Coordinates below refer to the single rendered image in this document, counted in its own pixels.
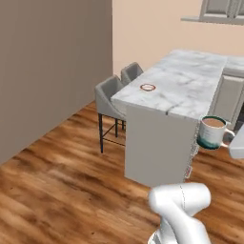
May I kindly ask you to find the white and teal tea cup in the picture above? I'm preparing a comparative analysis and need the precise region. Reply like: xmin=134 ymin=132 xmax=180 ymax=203
xmin=196 ymin=115 xmax=236 ymax=151

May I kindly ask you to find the pale grey cupboard run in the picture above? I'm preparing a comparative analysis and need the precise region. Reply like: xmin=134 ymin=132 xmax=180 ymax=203
xmin=209 ymin=55 xmax=244 ymax=132

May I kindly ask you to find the marble top dining table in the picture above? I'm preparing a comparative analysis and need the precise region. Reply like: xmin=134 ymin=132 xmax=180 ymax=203
xmin=110 ymin=49 xmax=229 ymax=189

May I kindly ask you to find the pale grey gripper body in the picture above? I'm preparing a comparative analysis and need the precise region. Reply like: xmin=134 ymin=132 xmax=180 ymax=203
xmin=228 ymin=123 xmax=244 ymax=160

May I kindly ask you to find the white saucer with red rim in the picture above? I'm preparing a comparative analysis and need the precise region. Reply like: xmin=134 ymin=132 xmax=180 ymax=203
xmin=139 ymin=83 xmax=157 ymax=92

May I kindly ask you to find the grey framed window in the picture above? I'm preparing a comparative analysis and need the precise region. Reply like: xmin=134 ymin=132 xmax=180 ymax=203
xmin=180 ymin=0 xmax=244 ymax=26

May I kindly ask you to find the grey upholstered chair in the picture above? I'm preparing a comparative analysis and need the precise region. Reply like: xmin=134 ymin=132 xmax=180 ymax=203
xmin=94 ymin=75 xmax=128 ymax=154
xmin=120 ymin=62 xmax=145 ymax=87

